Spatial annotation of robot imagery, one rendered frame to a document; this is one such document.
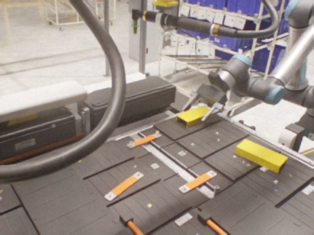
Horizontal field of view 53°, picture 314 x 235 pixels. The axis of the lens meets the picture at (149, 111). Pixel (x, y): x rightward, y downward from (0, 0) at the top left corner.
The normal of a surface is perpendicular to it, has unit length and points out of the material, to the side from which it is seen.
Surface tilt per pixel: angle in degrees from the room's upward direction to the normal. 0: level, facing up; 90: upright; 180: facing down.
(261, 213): 0
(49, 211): 0
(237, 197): 0
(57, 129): 90
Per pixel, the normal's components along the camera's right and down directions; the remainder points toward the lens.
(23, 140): 0.62, 0.40
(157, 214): 0.04, -0.88
